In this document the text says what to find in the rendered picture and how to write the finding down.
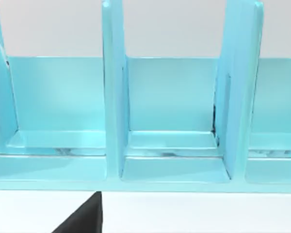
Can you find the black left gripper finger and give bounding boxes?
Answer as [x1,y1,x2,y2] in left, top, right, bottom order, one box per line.
[50,191,104,233]

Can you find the light blue rack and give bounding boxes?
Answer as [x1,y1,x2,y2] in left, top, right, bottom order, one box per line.
[0,0,291,193]

